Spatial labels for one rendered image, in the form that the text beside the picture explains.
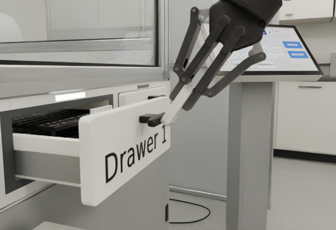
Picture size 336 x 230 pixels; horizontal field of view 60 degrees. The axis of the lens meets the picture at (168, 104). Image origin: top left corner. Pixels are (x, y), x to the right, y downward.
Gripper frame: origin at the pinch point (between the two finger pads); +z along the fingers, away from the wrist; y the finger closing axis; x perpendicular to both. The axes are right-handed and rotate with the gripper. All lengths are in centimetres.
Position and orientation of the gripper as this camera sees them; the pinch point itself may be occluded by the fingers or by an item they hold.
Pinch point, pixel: (178, 105)
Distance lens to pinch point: 45.1
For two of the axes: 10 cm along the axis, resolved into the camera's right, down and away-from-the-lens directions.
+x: -3.2, 1.1, -9.4
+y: -7.7, -6.0, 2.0
